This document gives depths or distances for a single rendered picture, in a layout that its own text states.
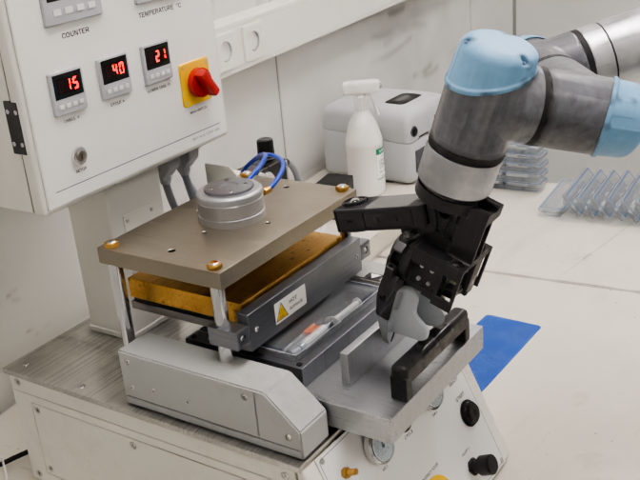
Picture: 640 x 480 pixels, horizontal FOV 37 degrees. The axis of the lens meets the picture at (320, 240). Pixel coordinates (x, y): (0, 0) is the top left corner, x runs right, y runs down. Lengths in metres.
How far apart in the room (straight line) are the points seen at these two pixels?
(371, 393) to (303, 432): 0.09
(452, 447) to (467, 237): 0.33
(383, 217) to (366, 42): 1.53
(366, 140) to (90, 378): 1.00
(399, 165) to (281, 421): 1.20
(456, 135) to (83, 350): 0.61
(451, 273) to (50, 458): 0.61
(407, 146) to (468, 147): 1.20
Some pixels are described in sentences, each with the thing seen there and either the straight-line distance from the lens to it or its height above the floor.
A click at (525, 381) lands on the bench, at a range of 1.45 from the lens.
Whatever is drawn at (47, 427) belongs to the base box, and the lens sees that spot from 1.27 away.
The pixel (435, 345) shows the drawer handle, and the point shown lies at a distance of 1.03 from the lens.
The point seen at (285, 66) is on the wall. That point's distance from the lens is 2.13.
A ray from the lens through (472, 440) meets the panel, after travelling 1.22.
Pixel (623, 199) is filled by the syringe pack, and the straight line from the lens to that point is 1.98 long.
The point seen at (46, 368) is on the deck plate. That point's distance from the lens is 1.25.
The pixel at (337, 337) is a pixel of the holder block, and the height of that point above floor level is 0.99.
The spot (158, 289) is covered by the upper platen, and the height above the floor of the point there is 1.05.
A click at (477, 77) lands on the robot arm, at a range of 0.86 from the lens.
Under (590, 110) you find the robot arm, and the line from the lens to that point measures 0.91.
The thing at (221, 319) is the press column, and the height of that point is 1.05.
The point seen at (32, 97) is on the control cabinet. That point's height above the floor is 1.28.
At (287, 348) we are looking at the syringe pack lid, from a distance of 1.04.
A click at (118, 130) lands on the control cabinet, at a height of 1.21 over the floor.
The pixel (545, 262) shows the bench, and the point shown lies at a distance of 1.83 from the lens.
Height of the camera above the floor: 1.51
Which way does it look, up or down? 23 degrees down
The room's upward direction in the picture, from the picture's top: 5 degrees counter-clockwise
